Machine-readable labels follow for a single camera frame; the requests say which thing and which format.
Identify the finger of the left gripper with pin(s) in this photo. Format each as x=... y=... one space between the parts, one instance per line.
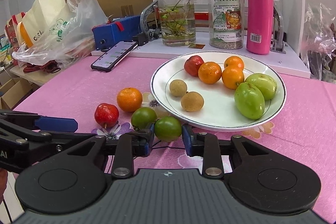
x=46 y=140
x=34 y=121

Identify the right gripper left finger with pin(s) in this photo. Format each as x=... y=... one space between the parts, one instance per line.
x=129 y=146

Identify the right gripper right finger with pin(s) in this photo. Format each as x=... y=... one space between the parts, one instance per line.
x=204 y=145

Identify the dark green tomato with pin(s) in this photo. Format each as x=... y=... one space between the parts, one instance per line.
x=168 y=129
x=142 y=117

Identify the person's left hand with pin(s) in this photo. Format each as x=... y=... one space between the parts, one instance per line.
x=3 y=182

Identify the white round plate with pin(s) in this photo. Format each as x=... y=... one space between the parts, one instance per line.
x=219 y=112

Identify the red fruit on cloth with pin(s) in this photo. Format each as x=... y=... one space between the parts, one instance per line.
x=106 y=115

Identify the orange tangerine on cloth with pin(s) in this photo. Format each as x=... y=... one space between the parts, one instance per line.
x=129 y=99

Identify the tan longan front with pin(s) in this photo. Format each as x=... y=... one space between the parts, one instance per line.
x=192 y=102

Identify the tan longan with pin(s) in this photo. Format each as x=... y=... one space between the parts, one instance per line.
x=178 y=88
x=192 y=102

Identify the light green fruit front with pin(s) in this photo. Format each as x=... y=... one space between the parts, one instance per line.
x=249 y=100

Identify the light green fruit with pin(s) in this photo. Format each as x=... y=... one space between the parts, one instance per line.
x=249 y=100
x=266 y=84

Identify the tan longan back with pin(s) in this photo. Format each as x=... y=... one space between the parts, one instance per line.
x=178 y=88

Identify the orange tangerine plate left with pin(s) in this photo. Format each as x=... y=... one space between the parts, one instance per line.
x=210 y=73

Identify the orange tangerine plate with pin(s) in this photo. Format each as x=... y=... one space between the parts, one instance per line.
x=232 y=77
x=210 y=73
x=234 y=61

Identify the orange tangerine plate front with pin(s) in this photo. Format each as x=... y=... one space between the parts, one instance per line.
x=232 y=77

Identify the red fruit in plate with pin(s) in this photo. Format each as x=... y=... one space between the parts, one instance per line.
x=193 y=64

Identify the light green fruit back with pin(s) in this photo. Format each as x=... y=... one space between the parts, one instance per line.
x=266 y=84

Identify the black smartphone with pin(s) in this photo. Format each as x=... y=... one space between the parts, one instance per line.
x=113 y=56

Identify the clear plastic bag left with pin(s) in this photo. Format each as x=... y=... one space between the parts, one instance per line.
x=67 y=39

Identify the clear plastic bag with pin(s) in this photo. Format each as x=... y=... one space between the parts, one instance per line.
x=67 y=39
x=318 y=41

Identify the orange tangerine plate back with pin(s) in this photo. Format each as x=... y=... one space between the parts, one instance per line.
x=234 y=61

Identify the pink floral tablecloth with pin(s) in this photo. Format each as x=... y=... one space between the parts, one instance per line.
x=304 y=130

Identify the beige paper bag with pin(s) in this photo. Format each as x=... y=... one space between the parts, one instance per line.
x=36 y=21

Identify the blue machine box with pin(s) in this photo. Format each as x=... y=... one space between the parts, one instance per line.
x=108 y=35

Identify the grey metal lever stand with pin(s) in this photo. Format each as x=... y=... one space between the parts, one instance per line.
x=150 y=9

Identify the pink thermos bottle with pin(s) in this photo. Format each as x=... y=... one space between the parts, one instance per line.
x=260 y=23

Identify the clear plastic bag right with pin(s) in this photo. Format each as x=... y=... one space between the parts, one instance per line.
x=318 y=41

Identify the clear jar with label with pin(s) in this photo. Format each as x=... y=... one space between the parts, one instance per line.
x=226 y=23

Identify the grey metal bracket right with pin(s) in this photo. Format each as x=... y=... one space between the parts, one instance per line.
x=277 y=41

